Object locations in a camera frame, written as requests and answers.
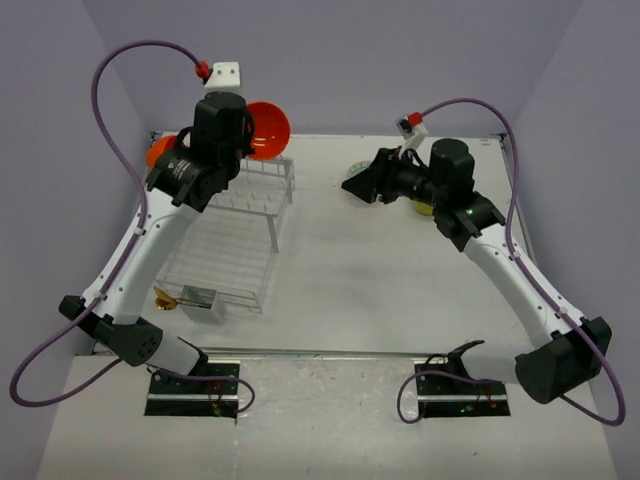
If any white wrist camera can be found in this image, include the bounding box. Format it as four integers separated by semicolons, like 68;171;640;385
396;112;428;149
204;62;242;93

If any yellow dotted white bowl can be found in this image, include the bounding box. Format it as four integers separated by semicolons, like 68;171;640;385
346;161;371;178

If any golden spoon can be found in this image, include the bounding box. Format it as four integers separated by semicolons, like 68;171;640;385
153;286;210;311

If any orange bowl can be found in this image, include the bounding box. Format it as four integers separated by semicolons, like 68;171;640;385
248;101;291;161
145;135;185;171

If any lime green bowl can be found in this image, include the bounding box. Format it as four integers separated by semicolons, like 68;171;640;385
414;201;433;216

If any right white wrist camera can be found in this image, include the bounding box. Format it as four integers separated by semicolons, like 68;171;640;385
396;112;428;149

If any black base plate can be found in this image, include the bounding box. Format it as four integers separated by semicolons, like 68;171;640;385
144;372;239;419
414;340;511;419

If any white wire dish rack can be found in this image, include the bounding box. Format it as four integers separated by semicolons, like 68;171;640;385
157;156;295;314

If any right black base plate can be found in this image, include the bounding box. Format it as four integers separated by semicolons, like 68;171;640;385
414;340;511;419

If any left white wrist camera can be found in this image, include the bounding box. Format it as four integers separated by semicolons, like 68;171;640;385
204;62;242;93

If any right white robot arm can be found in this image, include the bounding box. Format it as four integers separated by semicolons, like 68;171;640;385
341;138;612;404

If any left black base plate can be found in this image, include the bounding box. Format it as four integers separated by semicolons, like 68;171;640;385
144;372;239;419

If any clear cutlery holder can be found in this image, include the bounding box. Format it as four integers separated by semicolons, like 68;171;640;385
179;285;226;325

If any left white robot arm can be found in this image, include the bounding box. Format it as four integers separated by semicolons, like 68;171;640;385
59;92;255;393

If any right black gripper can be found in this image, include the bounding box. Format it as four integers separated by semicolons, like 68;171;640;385
344;145;448;207

